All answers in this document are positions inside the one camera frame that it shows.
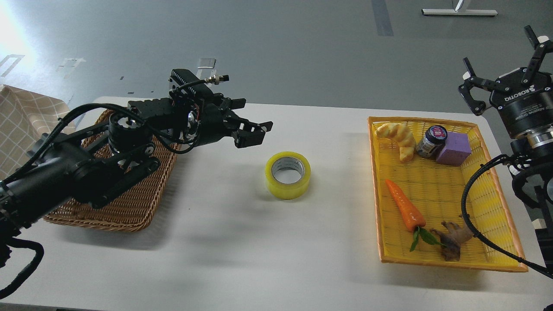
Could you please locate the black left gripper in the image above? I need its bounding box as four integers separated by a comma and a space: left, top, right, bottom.
192, 95, 274, 148

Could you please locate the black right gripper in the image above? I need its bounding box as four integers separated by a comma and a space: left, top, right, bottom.
458, 25, 553, 140

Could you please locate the yellow tape roll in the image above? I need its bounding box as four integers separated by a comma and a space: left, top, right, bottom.
264, 151, 311, 200

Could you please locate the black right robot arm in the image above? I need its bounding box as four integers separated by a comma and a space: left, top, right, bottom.
458, 25, 553, 278

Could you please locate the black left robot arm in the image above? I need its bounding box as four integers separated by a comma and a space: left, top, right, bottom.
1, 69, 273, 298

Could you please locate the purple foam block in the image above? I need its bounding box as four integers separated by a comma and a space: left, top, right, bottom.
435, 132, 472, 167

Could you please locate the white metal stand base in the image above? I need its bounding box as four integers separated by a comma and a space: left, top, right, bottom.
421, 0, 498, 16

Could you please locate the small dark jar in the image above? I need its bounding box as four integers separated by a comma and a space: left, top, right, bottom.
416, 125, 448, 158

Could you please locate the toy croissant bread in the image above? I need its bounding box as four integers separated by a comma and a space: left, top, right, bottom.
375, 123, 417, 163

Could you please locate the yellow plastic basket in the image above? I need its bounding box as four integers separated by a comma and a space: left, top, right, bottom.
367, 116, 528, 273

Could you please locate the brown wicker basket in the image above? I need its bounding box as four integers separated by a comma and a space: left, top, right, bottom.
43, 136, 177, 232

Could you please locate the brown toy animal figure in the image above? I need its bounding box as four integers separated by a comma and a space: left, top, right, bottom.
430, 215, 474, 262

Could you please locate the orange toy carrot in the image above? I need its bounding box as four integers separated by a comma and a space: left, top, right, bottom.
385, 179, 445, 252

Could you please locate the beige checkered cloth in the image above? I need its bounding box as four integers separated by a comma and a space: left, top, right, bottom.
0, 85, 70, 180

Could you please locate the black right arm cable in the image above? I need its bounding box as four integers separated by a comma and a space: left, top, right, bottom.
460, 154, 553, 279

